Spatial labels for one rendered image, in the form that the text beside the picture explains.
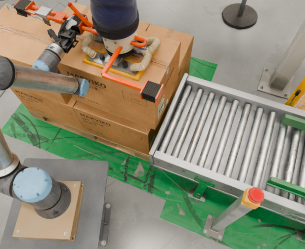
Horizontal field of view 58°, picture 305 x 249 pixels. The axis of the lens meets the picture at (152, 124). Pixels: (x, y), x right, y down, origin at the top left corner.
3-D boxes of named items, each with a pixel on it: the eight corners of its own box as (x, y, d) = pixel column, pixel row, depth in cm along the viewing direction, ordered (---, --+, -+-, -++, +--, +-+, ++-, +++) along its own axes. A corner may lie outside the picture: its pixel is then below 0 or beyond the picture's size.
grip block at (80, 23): (90, 23, 153) (87, 15, 148) (81, 35, 149) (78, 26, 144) (77, 19, 155) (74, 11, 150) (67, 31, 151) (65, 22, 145)
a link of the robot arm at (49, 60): (35, 78, 139) (26, 64, 131) (49, 60, 145) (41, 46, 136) (51, 83, 137) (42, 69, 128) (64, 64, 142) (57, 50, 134)
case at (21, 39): (92, 64, 219) (78, 25, 184) (66, 104, 202) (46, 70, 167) (28, 45, 231) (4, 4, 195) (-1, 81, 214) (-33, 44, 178)
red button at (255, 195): (263, 192, 124) (266, 190, 120) (260, 207, 121) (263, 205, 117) (247, 186, 125) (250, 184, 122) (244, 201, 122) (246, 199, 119)
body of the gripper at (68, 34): (79, 40, 148) (68, 56, 143) (65, 36, 150) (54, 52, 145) (75, 29, 142) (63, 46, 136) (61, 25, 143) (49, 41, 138)
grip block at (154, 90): (163, 90, 130) (163, 84, 125) (156, 104, 126) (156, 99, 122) (147, 85, 131) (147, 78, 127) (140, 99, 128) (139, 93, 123)
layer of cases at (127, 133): (189, 66, 267) (194, 35, 231) (150, 155, 225) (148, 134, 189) (81, 33, 290) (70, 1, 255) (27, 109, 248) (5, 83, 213)
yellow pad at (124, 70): (146, 67, 150) (146, 61, 145) (138, 81, 146) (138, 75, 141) (92, 50, 157) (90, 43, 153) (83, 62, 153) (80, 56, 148)
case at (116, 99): (177, 83, 193) (181, 41, 158) (155, 130, 177) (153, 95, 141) (102, 58, 206) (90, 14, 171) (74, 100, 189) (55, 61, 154)
